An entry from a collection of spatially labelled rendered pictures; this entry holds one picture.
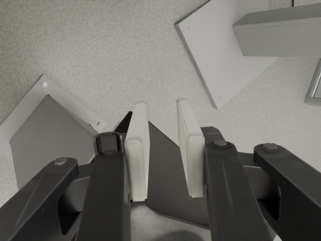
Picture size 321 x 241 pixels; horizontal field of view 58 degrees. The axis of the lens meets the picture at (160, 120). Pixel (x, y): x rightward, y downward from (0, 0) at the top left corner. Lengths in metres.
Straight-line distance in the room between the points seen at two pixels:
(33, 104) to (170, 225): 0.81
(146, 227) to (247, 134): 1.33
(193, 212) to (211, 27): 1.04
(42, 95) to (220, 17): 0.81
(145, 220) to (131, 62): 0.90
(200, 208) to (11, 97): 0.82
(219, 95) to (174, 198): 1.06
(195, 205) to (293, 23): 0.92
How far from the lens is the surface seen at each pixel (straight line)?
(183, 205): 0.40
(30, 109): 1.09
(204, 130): 0.15
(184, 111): 0.16
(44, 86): 1.09
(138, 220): 0.35
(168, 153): 0.36
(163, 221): 0.37
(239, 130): 1.59
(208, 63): 1.35
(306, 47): 1.23
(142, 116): 0.16
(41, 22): 1.10
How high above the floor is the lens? 1.09
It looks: 58 degrees down
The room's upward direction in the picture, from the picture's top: 113 degrees clockwise
